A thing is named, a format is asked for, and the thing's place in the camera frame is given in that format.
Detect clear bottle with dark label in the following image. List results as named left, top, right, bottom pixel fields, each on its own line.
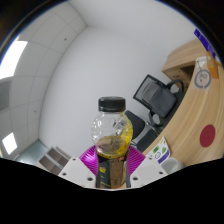
left=90, top=96, right=134, bottom=190

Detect flat round red coaster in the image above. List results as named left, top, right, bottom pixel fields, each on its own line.
left=199, top=124, right=216, bottom=148

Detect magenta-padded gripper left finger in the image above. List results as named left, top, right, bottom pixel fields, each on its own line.
left=58, top=146, right=98, bottom=189

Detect black office chair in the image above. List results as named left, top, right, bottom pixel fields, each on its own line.
left=123, top=109, right=158, bottom=151

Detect grey mesh office chair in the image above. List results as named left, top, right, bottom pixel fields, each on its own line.
left=132, top=74, right=185, bottom=127

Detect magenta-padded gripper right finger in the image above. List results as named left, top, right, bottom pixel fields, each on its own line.
left=127, top=146, right=168, bottom=188

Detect wooden side desk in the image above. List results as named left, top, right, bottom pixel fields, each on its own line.
left=161, top=39, right=211, bottom=84

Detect white sheet with grey ring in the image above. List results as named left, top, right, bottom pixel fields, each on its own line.
left=193, top=56, right=213, bottom=90

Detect white sticker sheet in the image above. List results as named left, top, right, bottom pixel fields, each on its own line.
left=145, top=135, right=171, bottom=165

